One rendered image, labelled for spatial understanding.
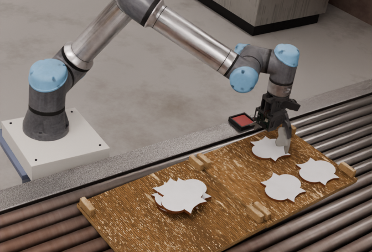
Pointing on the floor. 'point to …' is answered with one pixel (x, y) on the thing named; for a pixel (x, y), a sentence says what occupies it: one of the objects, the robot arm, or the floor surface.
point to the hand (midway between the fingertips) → (271, 141)
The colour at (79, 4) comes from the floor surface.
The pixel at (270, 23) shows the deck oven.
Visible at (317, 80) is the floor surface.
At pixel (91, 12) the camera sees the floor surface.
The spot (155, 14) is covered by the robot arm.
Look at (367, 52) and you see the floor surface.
